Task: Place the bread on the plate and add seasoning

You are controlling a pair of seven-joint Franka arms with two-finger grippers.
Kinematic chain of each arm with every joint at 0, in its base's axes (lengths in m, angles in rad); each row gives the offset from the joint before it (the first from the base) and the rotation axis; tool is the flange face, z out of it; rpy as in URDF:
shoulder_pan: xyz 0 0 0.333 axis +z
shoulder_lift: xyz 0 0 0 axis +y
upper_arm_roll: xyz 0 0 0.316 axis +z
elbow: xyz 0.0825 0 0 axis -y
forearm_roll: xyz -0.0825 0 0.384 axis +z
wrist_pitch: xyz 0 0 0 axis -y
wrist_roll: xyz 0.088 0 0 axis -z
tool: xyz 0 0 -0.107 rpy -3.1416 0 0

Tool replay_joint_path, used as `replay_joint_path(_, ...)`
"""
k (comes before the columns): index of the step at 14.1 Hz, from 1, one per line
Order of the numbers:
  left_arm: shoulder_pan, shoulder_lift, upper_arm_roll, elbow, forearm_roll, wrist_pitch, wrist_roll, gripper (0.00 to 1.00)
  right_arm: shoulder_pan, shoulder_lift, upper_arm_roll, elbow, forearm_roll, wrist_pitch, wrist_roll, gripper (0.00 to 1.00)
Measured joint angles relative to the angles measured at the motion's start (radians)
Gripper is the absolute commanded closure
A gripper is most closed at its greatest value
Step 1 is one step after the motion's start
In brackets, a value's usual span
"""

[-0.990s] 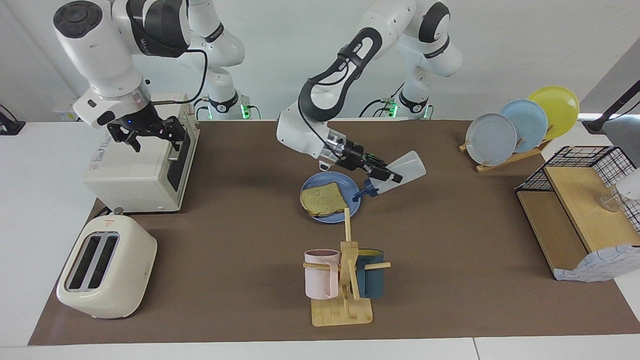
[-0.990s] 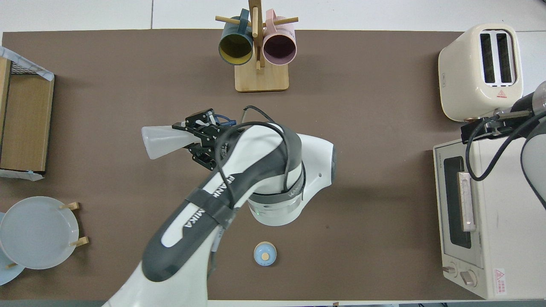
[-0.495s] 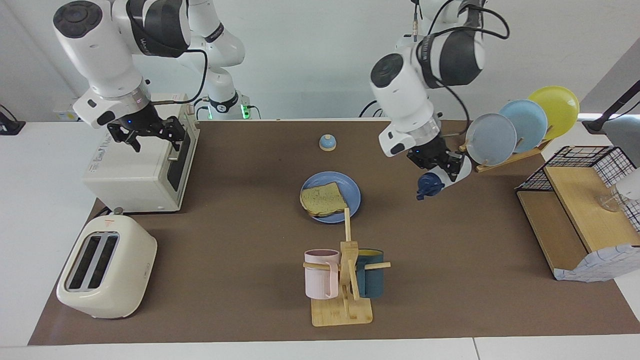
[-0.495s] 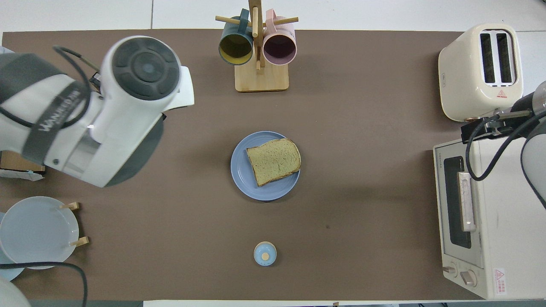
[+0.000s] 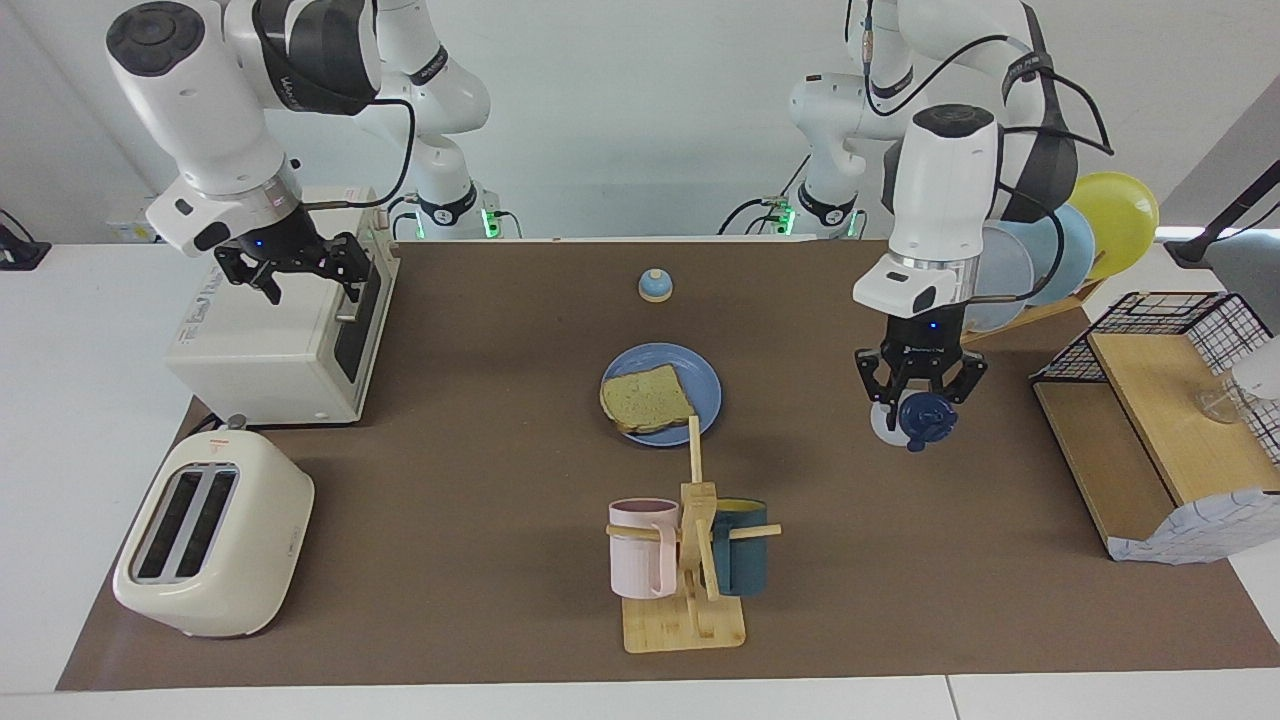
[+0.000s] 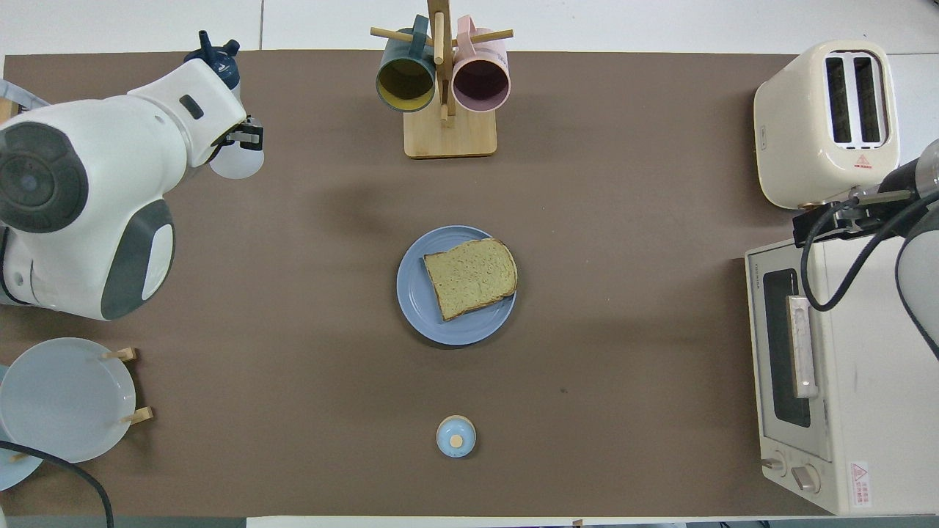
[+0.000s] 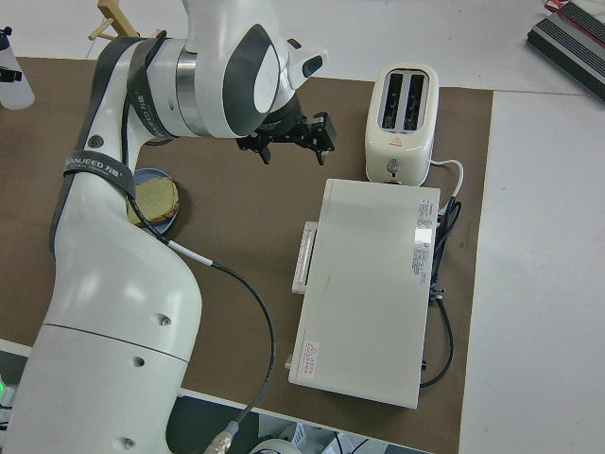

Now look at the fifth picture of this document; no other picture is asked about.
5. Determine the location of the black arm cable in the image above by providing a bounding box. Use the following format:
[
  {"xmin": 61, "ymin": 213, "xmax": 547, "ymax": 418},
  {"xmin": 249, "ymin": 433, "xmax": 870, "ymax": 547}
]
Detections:
[
  {"xmin": 305, "ymin": 95, "xmax": 417, "ymax": 211},
  {"xmin": 845, "ymin": 0, "xmax": 1116, "ymax": 301}
]

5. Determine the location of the yellow plate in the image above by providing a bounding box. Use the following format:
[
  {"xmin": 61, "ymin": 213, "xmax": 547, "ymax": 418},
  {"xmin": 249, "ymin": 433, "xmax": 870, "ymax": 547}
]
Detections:
[{"xmin": 1065, "ymin": 171, "xmax": 1161, "ymax": 281}]

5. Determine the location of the wooden shelf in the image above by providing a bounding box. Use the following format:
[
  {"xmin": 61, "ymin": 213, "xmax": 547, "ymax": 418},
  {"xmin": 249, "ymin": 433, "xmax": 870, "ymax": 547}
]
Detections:
[{"xmin": 1030, "ymin": 330, "xmax": 1280, "ymax": 561}]

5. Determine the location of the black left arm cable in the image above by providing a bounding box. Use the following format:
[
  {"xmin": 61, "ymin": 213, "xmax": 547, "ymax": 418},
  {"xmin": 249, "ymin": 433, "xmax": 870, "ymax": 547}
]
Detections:
[{"xmin": 845, "ymin": 0, "xmax": 1116, "ymax": 301}]

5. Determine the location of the white checkered cloth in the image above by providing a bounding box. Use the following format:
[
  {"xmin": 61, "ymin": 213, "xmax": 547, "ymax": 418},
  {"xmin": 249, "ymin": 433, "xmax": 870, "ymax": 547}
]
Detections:
[{"xmin": 1108, "ymin": 487, "xmax": 1280, "ymax": 566}]

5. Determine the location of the blue round plate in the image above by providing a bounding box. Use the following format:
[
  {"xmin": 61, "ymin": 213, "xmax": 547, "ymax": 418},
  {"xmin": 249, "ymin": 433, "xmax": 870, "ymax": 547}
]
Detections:
[{"xmin": 600, "ymin": 343, "xmax": 723, "ymax": 448}]

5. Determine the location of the toasted bread slice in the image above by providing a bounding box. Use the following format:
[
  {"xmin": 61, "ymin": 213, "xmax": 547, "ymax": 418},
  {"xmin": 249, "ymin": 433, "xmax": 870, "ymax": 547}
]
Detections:
[{"xmin": 599, "ymin": 364, "xmax": 695, "ymax": 435}]

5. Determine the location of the seasoning bottle navy cap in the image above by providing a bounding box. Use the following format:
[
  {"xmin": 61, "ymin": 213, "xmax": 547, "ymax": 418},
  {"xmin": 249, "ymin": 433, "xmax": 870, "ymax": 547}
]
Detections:
[{"xmin": 868, "ymin": 393, "xmax": 959, "ymax": 453}]

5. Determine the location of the clear glass cup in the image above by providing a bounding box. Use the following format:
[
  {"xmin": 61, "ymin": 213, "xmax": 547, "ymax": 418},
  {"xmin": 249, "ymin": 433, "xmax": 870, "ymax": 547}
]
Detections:
[{"xmin": 1195, "ymin": 375, "xmax": 1251, "ymax": 426}]

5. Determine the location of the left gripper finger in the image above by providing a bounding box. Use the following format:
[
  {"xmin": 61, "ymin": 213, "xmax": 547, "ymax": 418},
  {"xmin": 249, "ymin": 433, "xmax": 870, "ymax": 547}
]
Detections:
[
  {"xmin": 855, "ymin": 345, "xmax": 901, "ymax": 406},
  {"xmin": 945, "ymin": 350, "xmax": 989, "ymax": 404}
]

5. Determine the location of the pale grey-blue plate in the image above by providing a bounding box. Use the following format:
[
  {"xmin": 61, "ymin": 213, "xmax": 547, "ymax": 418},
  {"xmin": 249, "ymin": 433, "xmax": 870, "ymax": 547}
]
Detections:
[{"xmin": 965, "ymin": 225, "xmax": 1036, "ymax": 334}]

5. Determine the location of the dark teal mug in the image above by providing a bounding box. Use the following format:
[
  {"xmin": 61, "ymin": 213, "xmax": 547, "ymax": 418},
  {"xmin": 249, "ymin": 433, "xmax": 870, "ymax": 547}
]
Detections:
[{"xmin": 712, "ymin": 498, "xmax": 770, "ymax": 598}]

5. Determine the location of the cream two-slot toaster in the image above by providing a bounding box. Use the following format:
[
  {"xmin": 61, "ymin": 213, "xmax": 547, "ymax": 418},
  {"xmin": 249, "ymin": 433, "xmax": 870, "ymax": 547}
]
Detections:
[{"xmin": 112, "ymin": 428, "xmax": 316, "ymax": 639}]

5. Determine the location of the black wire basket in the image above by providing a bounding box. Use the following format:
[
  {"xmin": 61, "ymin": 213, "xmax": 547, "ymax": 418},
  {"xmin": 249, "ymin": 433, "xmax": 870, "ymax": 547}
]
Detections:
[{"xmin": 1030, "ymin": 291, "xmax": 1280, "ymax": 466}]

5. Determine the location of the pink mug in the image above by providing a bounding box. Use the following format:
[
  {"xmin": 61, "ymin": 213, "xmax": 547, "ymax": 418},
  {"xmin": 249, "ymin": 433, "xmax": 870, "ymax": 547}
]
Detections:
[{"xmin": 608, "ymin": 498, "xmax": 681, "ymax": 601}]

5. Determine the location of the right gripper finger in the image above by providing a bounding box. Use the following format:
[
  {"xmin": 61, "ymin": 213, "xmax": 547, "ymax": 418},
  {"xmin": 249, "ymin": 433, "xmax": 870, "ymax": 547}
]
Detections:
[
  {"xmin": 213, "ymin": 245, "xmax": 284, "ymax": 306},
  {"xmin": 320, "ymin": 232, "xmax": 373, "ymax": 303}
]

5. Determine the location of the wooden plate rack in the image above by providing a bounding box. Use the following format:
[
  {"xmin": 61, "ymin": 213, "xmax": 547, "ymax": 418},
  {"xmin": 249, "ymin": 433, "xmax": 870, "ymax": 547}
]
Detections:
[{"xmin": 960, "ymin": 278, "xmax": 1106, "ymax": 346}]

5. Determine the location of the wooden mug rack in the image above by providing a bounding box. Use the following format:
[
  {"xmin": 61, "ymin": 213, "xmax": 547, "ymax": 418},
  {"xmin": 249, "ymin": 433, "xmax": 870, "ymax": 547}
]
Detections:
[{"xmin": 607, "ymin": 416, "xmax": 783, "ymax": 655}]

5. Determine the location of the light blue plate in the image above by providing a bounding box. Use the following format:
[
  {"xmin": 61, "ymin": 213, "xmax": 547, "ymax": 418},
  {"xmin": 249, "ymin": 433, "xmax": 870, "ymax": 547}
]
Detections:
[{"xmin": 1000, "ymin": 203, "xmax": 1098, "ymax": 307}]

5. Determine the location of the white toaster oven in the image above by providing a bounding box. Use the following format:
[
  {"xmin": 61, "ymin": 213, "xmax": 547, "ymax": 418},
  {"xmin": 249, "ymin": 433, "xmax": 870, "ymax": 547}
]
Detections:
[{"xmin": 165, "ymin": 185, "xmax": 401, "ymax": 426}]

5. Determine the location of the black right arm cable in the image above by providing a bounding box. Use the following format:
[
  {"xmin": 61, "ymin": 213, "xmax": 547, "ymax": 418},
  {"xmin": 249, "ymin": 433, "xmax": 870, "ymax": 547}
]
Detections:
[{"xmin": 305, "ymin": 95, "xmax": 417, "ymax": 211}]

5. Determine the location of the black clamp base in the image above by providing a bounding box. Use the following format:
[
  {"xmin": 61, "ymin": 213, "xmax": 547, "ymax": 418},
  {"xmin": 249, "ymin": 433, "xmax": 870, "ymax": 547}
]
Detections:
[{"xmin": 0, "ymin": 208, "xmax": 51, "ymax": 271}]

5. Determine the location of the brown table mat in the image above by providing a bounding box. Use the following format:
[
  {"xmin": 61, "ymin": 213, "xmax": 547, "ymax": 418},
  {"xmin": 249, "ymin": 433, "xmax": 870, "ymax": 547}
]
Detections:
[{"xmin": 55, "ymin": 238, "xmax": 1280, "ymax": 693}]

